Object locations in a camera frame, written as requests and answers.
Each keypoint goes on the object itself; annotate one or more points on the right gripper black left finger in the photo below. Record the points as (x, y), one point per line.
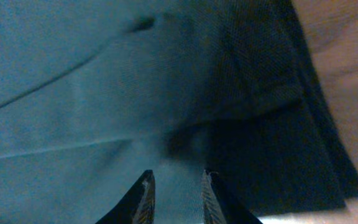
(137, 206)

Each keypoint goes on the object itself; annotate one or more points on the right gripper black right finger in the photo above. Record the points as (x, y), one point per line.
(220, 205)

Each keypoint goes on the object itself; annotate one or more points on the black t-shirt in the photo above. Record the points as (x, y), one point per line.
(93, 93)

